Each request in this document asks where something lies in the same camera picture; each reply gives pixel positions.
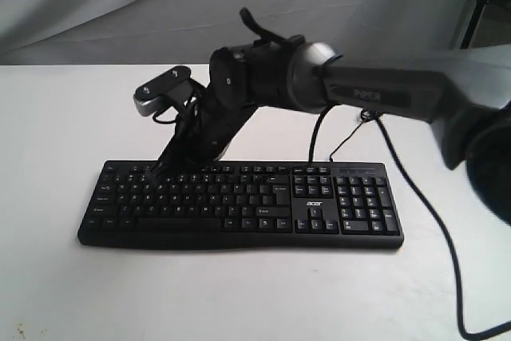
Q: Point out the grey backdrop cloth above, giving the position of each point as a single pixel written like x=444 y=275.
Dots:
x=51 y=32

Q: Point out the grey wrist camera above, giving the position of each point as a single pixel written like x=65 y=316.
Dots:
x=170 y=89

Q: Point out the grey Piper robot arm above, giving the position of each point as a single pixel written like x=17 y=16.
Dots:
x=464 y=95

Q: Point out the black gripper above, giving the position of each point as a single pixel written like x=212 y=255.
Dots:
x=205 y=139

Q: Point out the black Acer keyboard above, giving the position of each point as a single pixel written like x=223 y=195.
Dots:
x=243 y=205

